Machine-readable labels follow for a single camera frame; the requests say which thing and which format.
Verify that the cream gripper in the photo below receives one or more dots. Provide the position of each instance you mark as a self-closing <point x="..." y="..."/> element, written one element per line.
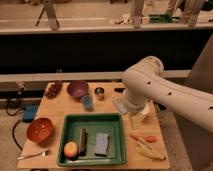
<point x="137" y="118"/>

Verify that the blue sponge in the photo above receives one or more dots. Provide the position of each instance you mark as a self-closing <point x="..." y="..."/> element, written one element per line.
<point x="101" y="145"/>

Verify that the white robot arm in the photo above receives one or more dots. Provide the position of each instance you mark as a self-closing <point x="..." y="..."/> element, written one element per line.
<point x="144" y="81"/>

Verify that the grey blue cloth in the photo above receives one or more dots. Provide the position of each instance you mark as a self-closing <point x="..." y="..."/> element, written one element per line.
<point x="119" y="106"/>

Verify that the green plastic tray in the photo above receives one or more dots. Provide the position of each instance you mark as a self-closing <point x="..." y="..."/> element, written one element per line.
<point x="108" y="123"/>

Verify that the orange carrot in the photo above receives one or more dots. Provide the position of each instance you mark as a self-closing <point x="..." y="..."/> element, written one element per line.
<point x="149" y="139"/>

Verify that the small metal cup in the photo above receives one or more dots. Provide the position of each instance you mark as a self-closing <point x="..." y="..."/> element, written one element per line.
<point x="99" y="92"/>

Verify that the blue plastic cup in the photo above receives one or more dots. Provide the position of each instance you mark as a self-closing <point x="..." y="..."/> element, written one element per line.
<point x="87" y="102"/>

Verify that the dark brush block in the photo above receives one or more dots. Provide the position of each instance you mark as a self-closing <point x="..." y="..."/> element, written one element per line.
<point x="82" y="143"/>

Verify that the purple bowl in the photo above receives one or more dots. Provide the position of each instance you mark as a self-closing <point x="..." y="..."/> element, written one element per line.
<point x="77" y="88"/>

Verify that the red yellow apple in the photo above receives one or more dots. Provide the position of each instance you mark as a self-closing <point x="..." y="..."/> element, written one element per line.
<point x="70" y="149"/>

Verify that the bunch of dark grapes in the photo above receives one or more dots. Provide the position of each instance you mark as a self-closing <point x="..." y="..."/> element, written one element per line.
<point x="54" y="89"/>

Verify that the orange plastic bowl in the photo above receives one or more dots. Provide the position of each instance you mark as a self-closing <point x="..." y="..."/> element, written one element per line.
<point x="40" y="130"/>

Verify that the blue power box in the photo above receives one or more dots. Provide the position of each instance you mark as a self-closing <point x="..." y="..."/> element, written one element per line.
<point x="29" y="113"/>

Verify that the black handled knife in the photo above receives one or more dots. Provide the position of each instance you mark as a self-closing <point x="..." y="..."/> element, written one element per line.
<point x="119" y="90"/>

